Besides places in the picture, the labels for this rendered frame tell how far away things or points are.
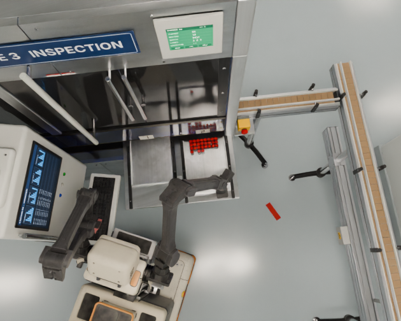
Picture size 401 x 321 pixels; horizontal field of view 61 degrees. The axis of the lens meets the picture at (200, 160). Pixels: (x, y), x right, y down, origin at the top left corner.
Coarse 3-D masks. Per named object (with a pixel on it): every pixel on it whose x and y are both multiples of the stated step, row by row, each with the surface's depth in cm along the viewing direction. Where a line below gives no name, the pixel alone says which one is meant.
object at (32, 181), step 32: (0, 128) 151; (0, 160) 144; (32, 160) 157; (64, 160) 190; (0, 192) 140; (32, 192) 159; (64, 192) 193; (0, 224) 140; (32, 224) 161; (64, 224) 196
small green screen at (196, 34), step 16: (192, 16) 102; (208, 16) 102; (160, 32) 108; (176, 32) 108; (192, 32) 109; (208, 32) 110; (160, 48) 116; (176, 48) 117; (192, 48) 118; (208, 48) 119
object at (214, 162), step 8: (184, 144) 216; (224, 144) 212; (184, 152) 211; (208, 152) 214; (216, 152) 214; (224, 152) 214; (192, 160) 213; (200, 160) 213; (208, 160) 213; (216, 160) 213; (224, 160) 213; (192, 168) 212; (200, 168) 212; (208, 168) 212; (216, 168) 211; (224, 168) 211; (192, 176) 211; (200, 176) 210; (208, 176) 210; (200, 192) 205; (208, 192) 208
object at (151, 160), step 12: (132, 144) 218; (144, 144) 217; (156, 144) 217; (168, 144) 217; (132, 156) 216; (144, 156) 215; (156, 156) 215; (168, 156) 215; (132, 168) 214; (144, 168) 213; (156, 168) 213; (168, 168) 213; (132, 180) 211; (144, 180) 211; (156, 180) 211; (168, 180) 211
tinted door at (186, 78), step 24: (120, 72) 132; (144, 72) 134; (168, 72) 136; (192, 72) 138; (216, 72) 140; (144, 96) 154; (168, 96) 156; (192, 96) 159; (216, 96) 162; (168, 120) 185
